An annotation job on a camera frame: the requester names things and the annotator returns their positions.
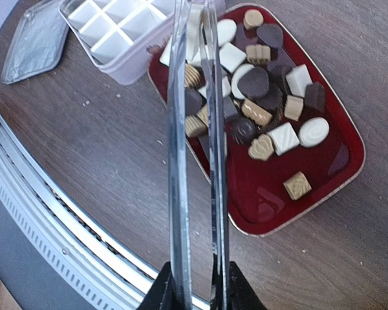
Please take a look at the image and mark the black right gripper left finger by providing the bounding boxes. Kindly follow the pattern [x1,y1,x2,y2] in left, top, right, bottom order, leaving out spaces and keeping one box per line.
[137,262,183,310]

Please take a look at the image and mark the white divided tin box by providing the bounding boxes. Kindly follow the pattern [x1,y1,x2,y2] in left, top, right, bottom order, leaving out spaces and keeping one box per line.
[59,0,175,85]

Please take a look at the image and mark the metal front rail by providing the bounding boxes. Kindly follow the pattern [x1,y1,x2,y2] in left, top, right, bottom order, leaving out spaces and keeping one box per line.
[0,96,211,310]

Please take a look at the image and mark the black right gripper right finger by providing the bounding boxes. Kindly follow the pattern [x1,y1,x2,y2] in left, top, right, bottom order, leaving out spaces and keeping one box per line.
[210,261,267,310]

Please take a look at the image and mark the red chocolate tray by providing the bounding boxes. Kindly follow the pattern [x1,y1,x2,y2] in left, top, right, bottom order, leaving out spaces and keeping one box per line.
[147,3,366,238]

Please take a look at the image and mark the bunny print tin lid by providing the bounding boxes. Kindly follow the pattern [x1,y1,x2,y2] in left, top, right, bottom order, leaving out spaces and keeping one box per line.
[1,1,69,85]

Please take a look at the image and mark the metal serving tongs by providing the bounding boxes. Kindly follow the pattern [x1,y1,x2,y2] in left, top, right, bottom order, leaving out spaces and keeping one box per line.
[166,0,230,310]

